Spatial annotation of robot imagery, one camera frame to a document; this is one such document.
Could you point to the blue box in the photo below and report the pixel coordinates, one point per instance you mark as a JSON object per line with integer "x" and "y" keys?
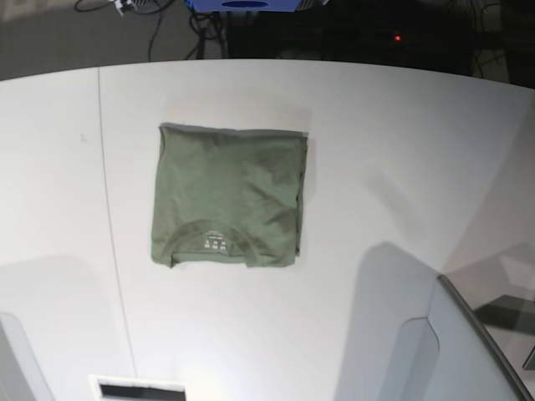
{"x": 205, "y": 6}

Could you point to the green t-shirt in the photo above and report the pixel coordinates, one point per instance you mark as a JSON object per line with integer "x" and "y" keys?
{"x": 228, "y": 196}

